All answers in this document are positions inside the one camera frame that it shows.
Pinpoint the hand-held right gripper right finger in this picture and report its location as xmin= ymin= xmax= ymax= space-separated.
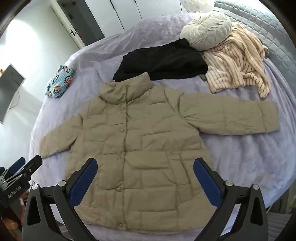
xmin=193 ymin=158 xmax=269 ymax=241

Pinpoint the beige puffer jacket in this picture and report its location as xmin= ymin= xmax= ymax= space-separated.
xmin=39 ymin=72 xmax=281 ymax=233

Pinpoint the thin cable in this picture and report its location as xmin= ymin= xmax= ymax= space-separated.
xmin=8 ymin=89 xmax=20 ymax=109

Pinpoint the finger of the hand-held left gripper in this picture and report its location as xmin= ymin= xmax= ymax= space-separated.
xmin=5 ymin=155 xmax=43 ymax=183
xmin=8 ymin=157 xmax=26 ymax=173

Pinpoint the blue monkey print cloth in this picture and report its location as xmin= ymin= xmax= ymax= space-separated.
xmin=45 ymin=65 xmax=75 ymax=99

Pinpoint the black garment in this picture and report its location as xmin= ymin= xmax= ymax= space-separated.
xmin=113 ymin=38 xmax=208 ymax=82

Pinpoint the white wardrobe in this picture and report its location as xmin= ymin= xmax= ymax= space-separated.
xmin=84 ymin=0 xmax=188 ymax=39

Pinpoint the grey quilted headboard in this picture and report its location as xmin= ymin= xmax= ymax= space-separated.
xmin=214 ymin=0 xmax=296 ymax=93

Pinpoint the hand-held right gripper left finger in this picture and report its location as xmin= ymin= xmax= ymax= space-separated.
xmin=24 ymin=158 xmax=99 ymax=241

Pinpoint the white floral plush pillow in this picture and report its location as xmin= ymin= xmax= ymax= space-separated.
xmin=180 ymin=0 xmax=215 ymax=13

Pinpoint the round cream pleated cushion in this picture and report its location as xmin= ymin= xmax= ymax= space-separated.
xmin=180 ymin=11 xmax=232 ymax=51

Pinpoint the flat monitor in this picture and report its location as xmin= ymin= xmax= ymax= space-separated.
xmin=0 ymin=64 xmax=26 ymax=124

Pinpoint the cream striped garment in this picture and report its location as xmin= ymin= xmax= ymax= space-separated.
xmin=201 ymin=22 xmax=271 ymax=99

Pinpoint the lavender plush blanket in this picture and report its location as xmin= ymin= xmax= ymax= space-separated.
xmin=29 ymin=13 xmax=293 ymax=241

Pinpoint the grey door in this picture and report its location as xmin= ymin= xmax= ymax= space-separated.
xmin=50 ymin=0 xmax=105 ymax=49

